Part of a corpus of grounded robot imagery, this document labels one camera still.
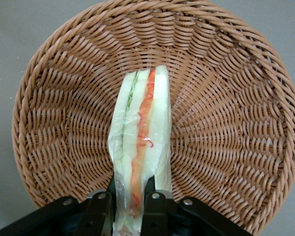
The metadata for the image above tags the triangle sandwich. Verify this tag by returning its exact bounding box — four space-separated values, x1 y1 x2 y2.
107 64 174 236

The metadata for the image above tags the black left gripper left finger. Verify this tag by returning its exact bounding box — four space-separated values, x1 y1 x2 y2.
77 175 117 236

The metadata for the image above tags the brown round wicker basket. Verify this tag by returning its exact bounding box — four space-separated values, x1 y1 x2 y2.
11 0 295 236

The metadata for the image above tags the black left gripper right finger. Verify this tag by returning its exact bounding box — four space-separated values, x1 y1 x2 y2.
140 175 172 236

